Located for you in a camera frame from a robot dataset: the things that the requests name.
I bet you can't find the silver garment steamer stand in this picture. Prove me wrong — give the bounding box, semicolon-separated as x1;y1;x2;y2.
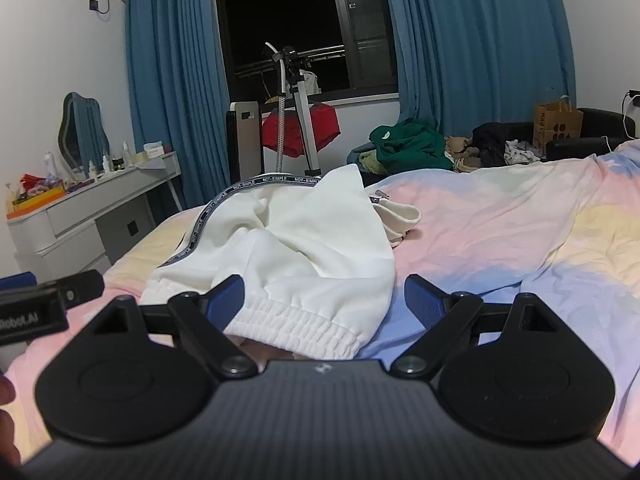
262;42;322;175

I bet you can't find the metal drying rail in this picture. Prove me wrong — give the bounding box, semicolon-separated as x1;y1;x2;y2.
235;45;347;79

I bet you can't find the green garment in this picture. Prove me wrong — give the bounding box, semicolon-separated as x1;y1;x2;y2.
369;119;454;174

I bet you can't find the beige cloth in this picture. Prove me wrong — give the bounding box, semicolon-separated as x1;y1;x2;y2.
444;135;482;174

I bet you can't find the red garment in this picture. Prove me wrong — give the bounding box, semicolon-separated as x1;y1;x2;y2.
261;102;341;157

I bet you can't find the braided steamer hose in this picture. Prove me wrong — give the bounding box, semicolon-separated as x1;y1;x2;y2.
275;94;289;175

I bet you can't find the blue curtain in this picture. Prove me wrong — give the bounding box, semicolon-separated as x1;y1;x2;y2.
382;0;577;137
124;0;232;211

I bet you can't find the white dressing table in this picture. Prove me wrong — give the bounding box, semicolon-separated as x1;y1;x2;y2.
6;151;183;281

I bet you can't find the wall charger with white cable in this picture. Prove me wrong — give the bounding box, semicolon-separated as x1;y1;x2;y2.
602;89;640;152

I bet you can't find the white standing panel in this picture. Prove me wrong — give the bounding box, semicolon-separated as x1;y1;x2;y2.
226;101;265;187

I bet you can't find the white blanket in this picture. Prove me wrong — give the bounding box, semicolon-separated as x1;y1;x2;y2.
142;164;422;361

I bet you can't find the black sofa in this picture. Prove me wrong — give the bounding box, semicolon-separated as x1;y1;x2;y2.
544;107;637;162

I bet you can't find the dark window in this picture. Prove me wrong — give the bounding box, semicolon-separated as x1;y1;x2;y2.
212;0;401;104

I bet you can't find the black garment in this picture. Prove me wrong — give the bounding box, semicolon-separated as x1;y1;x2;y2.
472;121;512;167

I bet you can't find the yellowish cloth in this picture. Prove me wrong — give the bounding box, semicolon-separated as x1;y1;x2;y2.
357;152;387;177

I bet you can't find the white patterned cloth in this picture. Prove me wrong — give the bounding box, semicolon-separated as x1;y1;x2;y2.
504;140;542;164

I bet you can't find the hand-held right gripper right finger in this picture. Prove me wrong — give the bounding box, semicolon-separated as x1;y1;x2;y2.
390;274;553;380

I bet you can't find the person's left hand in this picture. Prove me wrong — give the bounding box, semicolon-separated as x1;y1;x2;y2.
0;374;22;468

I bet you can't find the wavy framed mirror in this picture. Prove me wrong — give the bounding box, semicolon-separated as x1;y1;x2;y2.
57;92;103;169

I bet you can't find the orange tray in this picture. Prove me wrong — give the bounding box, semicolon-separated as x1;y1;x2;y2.
7;186;67;212

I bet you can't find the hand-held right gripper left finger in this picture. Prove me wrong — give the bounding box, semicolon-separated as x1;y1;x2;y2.
90;274;258;378

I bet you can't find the cardboard box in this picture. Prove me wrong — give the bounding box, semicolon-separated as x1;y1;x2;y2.
533;96;585;154

